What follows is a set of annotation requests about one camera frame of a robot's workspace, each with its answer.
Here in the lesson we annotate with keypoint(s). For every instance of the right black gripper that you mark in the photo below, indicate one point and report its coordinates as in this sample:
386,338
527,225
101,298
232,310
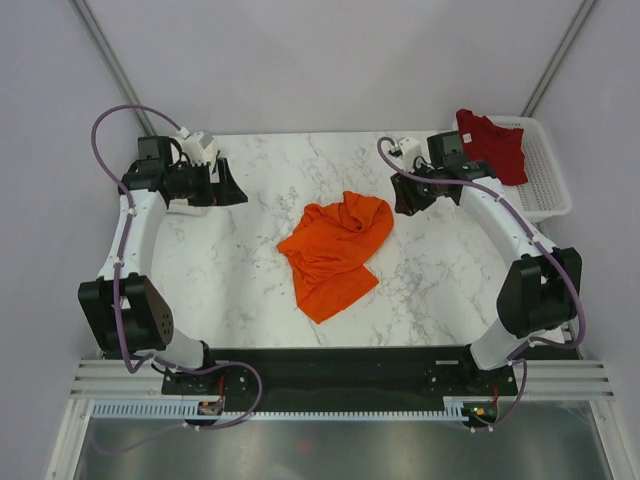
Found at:
406,202

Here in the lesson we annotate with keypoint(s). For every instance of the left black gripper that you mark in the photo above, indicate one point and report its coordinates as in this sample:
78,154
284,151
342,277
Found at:
223,193

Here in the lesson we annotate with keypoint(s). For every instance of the orange t shirt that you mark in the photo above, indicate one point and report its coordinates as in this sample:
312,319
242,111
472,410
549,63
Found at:
328,251

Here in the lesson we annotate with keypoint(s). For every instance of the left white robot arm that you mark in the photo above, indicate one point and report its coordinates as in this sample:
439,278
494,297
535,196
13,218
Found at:
129,318

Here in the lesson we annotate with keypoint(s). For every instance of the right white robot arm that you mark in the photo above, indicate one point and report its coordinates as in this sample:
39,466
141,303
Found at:
541,289

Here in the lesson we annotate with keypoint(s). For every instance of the red t shirt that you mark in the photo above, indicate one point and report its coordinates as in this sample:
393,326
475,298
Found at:
500,147

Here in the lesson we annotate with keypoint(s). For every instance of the white plastic basket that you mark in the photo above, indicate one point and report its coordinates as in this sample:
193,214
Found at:
545,195

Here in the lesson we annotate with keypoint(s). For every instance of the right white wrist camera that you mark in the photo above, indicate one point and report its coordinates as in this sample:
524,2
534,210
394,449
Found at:
409,151

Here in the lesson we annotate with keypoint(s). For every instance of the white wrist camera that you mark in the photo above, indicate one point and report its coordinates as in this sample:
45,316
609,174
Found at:
409,151
199,148

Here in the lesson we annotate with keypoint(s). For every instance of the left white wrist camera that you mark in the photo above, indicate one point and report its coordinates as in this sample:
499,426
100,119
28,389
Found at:
199,148

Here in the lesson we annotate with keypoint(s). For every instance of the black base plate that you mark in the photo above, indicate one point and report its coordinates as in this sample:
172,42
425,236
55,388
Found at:
342,357

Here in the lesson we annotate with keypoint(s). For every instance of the aluminium rail frame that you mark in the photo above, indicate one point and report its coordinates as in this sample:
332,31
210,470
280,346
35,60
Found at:
537,379

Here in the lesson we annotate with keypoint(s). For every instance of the white slotted cable duct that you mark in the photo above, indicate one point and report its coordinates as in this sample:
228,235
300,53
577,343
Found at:
277,407

